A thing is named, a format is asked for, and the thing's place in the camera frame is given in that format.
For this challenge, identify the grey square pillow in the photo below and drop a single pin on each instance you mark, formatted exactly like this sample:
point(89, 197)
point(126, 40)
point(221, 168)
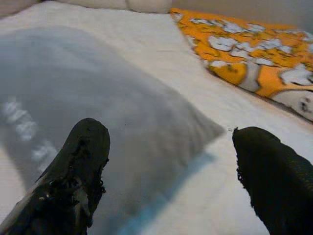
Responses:
point(97, 85)

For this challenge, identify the long cream bolster pillow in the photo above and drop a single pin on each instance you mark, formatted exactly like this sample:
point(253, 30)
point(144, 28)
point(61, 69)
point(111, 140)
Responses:
point(93, 3)

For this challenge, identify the white quilted mattress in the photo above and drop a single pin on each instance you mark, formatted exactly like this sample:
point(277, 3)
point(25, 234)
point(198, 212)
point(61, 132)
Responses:
point(159, 36)

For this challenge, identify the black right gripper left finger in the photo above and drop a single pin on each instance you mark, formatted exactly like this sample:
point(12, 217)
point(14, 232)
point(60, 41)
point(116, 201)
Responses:
point(73, 171)

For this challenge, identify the yellow cartoon egg blanket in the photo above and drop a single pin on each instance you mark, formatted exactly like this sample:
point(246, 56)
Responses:
point(244, 68)

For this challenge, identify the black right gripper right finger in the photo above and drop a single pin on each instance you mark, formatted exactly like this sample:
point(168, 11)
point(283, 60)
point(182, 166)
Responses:
point(276, 176)

